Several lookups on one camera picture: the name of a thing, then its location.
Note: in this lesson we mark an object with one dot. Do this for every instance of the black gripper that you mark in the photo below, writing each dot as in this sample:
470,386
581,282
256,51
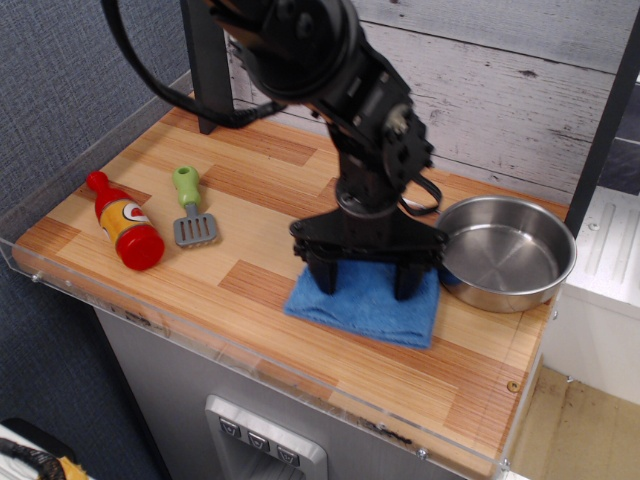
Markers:
397,235

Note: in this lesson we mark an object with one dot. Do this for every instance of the blue cloth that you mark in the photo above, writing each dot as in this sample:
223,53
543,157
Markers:
364,304

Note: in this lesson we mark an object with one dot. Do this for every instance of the stainless steel pan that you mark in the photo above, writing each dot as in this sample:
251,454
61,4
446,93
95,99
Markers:
498,253

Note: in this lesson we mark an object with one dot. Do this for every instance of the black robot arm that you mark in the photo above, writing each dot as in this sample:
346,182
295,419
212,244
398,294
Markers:
316,54

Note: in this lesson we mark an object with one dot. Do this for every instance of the clear acrylic table guard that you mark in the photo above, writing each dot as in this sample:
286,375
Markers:
456,404

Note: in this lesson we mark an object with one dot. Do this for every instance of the green grey toy spatula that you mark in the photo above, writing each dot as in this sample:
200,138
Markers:
195,228

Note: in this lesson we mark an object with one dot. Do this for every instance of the grey cabinet with button panel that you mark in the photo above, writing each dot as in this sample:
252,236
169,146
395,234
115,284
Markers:
175,389

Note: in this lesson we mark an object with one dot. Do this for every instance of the red toy ketchup bottle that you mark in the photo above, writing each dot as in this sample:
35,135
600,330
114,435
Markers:
137,243

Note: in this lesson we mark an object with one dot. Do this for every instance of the white side counter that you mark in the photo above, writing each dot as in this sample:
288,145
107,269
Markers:
593,336

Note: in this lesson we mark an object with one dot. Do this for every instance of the yellow object bottom left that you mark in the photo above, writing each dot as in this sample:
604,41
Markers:
72,471

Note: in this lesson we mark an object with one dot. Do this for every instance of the dark left frame post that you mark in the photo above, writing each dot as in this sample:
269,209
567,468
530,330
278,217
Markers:
207,54

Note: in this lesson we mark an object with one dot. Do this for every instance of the dark frame post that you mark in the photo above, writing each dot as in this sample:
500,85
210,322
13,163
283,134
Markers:
207,54
609,123

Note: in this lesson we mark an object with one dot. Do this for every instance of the dark right frame post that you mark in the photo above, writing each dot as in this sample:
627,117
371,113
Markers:
609,123

